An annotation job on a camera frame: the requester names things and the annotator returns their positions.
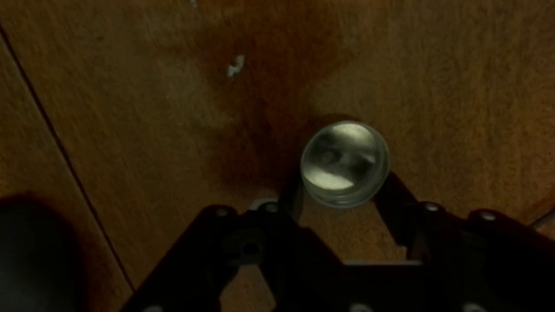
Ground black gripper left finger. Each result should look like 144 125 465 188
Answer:
278 172 304 220

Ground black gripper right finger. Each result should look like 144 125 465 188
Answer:
375 172 420 248

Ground small grey bottle lid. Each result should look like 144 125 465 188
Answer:
300 120 390 210

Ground black oval mouse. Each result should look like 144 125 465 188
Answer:
0 196 83 312

